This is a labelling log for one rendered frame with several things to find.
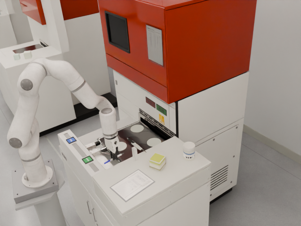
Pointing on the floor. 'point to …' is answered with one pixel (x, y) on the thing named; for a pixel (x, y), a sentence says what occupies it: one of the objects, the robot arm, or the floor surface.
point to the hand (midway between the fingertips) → (113, 155)
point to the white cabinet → (194, 220)
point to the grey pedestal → (47, 206)
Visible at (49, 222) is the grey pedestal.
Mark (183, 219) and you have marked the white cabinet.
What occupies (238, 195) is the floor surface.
